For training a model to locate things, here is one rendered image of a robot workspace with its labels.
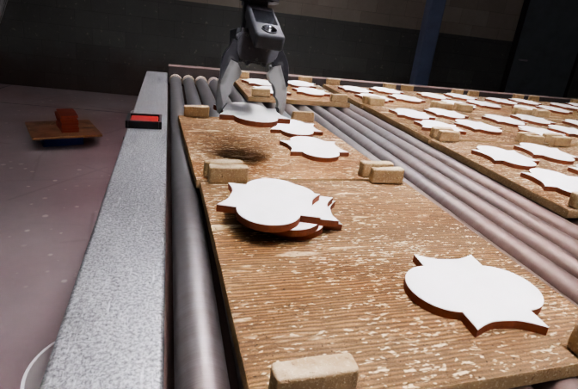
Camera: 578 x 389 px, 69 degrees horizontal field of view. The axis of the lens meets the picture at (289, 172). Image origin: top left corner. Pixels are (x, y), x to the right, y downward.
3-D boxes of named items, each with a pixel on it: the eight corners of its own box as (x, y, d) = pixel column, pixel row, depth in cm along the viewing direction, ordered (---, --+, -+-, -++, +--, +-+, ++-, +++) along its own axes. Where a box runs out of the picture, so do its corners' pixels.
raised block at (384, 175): (372, 184, 70) (374, 169, 69) (366, 180, 72) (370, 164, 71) (403, 184, 72) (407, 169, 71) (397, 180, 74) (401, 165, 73)
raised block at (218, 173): (208, 184, 62) (209, 167, 61) (206, 180, 64) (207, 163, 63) (248, 184, 64) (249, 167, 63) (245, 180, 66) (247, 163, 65)
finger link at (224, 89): (215, 110, 78) (240, 66, 77) (220, 114, 72) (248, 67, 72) (200, 101, 77) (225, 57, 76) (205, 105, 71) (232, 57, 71)
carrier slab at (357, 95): (359, 108, 145) (361, 95, 144) (322, 87, 182) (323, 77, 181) (447, 114, 155) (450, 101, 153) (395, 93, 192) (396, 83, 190)
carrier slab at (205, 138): (195, 188, 64) (195, 179, 64) (177, 121, 101) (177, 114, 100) (396, 186, 75) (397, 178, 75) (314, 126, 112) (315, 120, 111)
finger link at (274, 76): (286, 108, 82) (270, 62, 79) (296, 112, 77) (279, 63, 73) (272, 114, 81) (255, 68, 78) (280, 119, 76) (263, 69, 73)
